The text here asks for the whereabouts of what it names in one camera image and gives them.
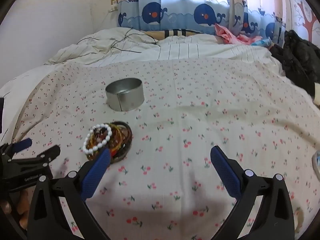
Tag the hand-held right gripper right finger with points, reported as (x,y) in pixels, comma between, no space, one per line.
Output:
(225,172)

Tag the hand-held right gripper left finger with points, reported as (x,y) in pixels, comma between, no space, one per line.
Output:
(96,172)

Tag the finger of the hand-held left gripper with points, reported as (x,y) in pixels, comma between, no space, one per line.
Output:
(47,155)
(22,145)

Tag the round metal tin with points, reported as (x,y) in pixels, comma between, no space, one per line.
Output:
(125,100)

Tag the person's left hand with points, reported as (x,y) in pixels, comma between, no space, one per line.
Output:
(23,205)

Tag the cherry print bedsheet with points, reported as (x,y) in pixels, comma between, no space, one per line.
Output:
(200,130)

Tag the white and blue cloth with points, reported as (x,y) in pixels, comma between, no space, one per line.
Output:
(316,162)

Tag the beige paper item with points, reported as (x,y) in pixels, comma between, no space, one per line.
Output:
(317,92)

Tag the white striped duvet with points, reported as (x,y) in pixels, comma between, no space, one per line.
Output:
(175,50)

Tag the light blue cloth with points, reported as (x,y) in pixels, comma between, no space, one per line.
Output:
(262,42)

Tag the black jacket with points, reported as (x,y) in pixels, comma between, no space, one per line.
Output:
(297,55)

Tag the pink cloth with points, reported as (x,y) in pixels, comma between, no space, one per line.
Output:
(225,33)

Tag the whale print curtain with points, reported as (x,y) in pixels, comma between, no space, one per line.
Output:
(155,12)

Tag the wall socket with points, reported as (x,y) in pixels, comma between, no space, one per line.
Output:
(114,3)

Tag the tree wall sticker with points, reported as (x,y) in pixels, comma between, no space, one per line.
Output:
(310,22)

